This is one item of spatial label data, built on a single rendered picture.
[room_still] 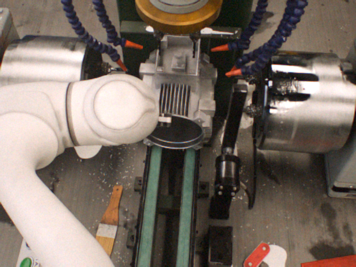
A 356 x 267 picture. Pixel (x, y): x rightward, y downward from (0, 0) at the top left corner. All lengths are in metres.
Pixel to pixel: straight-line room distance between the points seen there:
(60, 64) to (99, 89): 0.46
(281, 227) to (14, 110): 0.83
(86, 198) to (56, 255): 0.83
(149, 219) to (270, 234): 0.34
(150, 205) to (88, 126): 0.50
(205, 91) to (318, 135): 0.29
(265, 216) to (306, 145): 0.26
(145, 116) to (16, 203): 0.21
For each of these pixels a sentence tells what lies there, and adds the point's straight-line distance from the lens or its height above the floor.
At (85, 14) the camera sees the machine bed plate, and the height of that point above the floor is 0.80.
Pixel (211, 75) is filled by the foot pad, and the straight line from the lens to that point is 1.16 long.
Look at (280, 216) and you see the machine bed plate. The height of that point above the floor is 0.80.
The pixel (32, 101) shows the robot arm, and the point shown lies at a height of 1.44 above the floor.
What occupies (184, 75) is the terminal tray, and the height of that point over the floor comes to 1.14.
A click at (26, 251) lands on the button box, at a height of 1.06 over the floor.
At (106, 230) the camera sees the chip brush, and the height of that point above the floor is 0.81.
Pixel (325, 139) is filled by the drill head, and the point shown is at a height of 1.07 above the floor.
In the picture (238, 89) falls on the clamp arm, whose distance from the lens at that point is 0.92.
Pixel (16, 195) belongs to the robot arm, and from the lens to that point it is 0.57.
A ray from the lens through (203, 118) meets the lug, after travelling 1.07.
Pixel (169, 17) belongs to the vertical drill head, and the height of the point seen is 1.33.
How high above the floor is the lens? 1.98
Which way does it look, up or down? 58 degrees down
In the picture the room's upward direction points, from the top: straight up
